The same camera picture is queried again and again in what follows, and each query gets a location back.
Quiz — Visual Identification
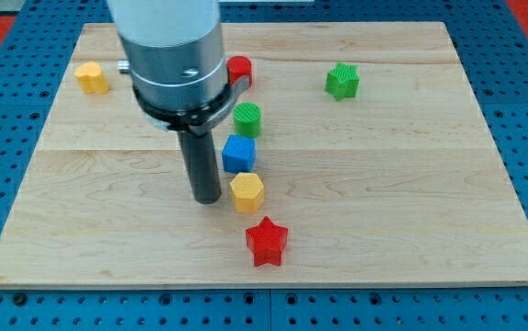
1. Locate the blue cube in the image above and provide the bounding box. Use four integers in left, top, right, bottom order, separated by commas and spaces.
222, 134, 256, 174

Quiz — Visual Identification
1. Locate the wooden board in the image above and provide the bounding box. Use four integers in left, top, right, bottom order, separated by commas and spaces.
0, 22, 528, 290

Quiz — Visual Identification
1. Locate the red star block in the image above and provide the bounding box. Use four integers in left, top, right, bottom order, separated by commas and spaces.
246, 216, 289, 267

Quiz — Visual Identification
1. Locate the yellow hexagon block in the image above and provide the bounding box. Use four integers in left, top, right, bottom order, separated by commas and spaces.
230, 173, 264, 213

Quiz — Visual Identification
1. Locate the red cylinder block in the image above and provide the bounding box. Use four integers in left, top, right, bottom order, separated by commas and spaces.
226, 55, 253, 86

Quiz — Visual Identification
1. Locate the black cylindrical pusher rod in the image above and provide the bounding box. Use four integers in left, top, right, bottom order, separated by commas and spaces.
178, 131, 222, 204

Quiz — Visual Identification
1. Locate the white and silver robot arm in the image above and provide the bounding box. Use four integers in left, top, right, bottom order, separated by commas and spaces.
107, 0, 250, 136

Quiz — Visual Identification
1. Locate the green star block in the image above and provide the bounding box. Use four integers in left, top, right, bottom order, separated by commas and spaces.
325, 63, 360, 101

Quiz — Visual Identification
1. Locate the yellow heart block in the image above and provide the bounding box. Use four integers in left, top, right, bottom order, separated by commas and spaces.
74, 62, 109, 94

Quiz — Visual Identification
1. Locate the green cylinder block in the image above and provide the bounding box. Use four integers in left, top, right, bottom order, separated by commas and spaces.
233, 102, 261, 138

